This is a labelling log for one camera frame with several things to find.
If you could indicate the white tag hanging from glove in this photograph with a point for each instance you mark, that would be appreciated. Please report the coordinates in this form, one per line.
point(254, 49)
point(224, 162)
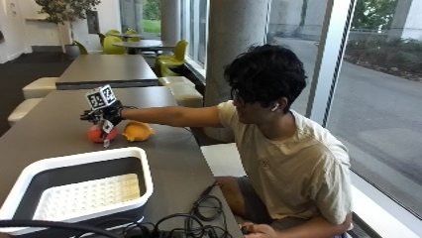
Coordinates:
point(107, 127)

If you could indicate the red round fruit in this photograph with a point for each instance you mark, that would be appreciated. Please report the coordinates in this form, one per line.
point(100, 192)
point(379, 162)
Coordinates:
point(97, 135)

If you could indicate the white cube with black markers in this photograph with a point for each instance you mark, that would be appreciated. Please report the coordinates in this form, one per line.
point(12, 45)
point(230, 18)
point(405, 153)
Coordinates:
point(100, 97)

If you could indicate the yellow orange toy pepper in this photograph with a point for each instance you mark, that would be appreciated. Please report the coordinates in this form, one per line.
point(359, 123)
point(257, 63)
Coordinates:
point(137, 131)

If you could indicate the cream cushioned stool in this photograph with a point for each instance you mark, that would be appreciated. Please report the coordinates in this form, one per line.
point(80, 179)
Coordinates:
point(24, 110)
point(40, 86)

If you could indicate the long grey table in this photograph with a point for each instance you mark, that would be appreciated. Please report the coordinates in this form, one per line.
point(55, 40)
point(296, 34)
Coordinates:
point(108, 70)

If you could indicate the grey plant pot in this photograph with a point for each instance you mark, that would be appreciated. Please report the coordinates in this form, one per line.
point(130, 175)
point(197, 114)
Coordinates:
point(72, 50)

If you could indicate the green plastic chair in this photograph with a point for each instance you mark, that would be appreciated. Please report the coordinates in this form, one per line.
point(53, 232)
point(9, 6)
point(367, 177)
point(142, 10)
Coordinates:
point(112, 45)
point(80, 47)
point(130, 34)
point(172, 59)

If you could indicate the white and grey plastic tub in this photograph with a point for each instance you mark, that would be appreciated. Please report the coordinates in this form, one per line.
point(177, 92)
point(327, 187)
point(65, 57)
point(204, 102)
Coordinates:
point(79, 190)

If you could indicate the cream cushioned bench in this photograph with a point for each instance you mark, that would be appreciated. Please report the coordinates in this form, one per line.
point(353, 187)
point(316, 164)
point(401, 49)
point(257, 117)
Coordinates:
point(182, 91)

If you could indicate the small round grey table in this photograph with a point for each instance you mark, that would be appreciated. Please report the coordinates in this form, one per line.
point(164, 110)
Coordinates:
point(124, 34)

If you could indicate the potted indoor tree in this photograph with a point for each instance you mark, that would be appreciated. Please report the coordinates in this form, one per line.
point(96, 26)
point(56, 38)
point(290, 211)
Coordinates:
point(67, 13)

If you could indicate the white bench seat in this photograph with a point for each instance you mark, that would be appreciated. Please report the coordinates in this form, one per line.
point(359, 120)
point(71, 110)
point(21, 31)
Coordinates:
point(224, 160)

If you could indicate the black eyeglasses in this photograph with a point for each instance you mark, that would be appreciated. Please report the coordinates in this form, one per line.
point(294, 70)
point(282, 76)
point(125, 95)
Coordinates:
point(234, 95)

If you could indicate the slim concrete column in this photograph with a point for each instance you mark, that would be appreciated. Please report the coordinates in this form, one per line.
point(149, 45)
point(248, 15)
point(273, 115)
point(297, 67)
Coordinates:
point(169, 20)

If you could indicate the thick concrete column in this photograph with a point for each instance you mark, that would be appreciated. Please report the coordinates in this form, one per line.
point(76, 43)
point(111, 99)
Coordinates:
point(234, 56)

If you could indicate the white earbud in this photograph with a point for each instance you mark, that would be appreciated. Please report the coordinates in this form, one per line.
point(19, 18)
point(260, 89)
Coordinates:
point(274, 107)

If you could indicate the the person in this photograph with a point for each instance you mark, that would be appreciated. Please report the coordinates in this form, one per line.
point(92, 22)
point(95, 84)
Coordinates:
point(281, 148)

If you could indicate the dark grey shorts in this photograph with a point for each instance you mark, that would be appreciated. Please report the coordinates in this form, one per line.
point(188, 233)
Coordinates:
point(254, 205)

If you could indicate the cream t-shirt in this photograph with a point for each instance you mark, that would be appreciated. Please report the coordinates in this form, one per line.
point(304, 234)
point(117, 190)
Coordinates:
point(294, 165)

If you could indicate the dark framed wall picture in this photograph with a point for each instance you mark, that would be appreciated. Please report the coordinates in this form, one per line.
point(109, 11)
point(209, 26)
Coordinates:
point(92, 21)

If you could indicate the white window frame post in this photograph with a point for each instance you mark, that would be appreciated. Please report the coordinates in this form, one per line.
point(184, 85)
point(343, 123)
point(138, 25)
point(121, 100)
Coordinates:
point(330, 59)

